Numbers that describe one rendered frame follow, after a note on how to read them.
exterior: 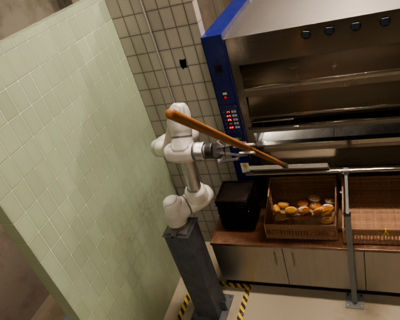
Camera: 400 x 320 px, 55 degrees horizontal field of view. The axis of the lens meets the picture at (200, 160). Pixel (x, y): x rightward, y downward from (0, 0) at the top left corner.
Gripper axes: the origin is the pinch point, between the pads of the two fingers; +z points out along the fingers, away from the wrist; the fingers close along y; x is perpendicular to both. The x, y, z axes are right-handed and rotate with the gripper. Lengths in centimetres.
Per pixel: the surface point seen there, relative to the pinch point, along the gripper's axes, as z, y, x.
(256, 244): -32, 59, -142
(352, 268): 39, 75, -147
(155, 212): -121, 34, -134
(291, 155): -4, -12, -153
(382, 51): 65, -72, -101
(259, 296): -39, 109, -174
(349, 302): 35, 107, -174
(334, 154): 30, -12, -153
